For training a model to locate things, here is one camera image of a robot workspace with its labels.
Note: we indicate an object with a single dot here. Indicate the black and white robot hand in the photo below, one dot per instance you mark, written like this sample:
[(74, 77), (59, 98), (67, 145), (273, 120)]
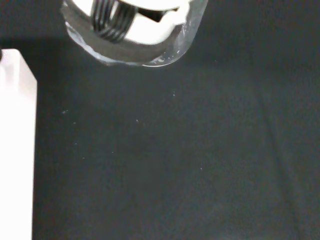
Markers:
[(150, 22)]

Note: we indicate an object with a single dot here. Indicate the white electronic balance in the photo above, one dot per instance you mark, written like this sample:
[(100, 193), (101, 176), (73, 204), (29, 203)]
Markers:
[(15, 125)]

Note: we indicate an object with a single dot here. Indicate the black bench cloth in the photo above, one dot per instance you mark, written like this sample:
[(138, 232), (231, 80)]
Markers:
[(175, 150)]

